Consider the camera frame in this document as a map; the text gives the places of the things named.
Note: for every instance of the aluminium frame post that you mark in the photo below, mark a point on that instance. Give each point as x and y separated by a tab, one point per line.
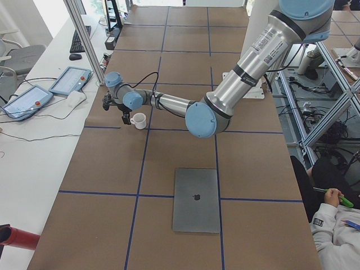
76	18

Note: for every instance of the black computer mouse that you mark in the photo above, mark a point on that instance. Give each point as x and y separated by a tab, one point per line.
75	56

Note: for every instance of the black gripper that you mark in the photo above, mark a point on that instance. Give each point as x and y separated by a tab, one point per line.
122	108

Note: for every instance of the white folded cloth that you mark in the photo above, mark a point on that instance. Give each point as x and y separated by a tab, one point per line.
75	98

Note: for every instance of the seated person's hand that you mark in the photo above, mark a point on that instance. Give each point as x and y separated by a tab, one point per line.
333	197

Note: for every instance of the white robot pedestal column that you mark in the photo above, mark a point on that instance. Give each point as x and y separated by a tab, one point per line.
258	92

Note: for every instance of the red cylinder tube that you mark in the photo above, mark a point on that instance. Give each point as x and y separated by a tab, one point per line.
11	236

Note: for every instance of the grey office chair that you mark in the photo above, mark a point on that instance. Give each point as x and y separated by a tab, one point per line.
16	62

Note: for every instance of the near blue teach pendant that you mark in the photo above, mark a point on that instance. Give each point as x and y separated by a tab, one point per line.
27	104

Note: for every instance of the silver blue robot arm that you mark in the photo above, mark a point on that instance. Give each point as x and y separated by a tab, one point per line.
290	22

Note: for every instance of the far blue teach pendant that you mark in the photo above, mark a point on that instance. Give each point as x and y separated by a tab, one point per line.
71	79

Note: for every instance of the green pen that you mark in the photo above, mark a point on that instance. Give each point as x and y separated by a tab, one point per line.
344	201

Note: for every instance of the blue teach pendant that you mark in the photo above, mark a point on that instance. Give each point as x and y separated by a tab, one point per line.
71	79
27	104

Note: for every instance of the white ceramic cup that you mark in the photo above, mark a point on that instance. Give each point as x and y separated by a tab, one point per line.
139	120

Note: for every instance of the grey closed laptop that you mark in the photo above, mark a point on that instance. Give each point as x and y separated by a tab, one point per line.
196	201

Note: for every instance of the black keyboard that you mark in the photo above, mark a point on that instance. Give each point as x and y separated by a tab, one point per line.
76	44

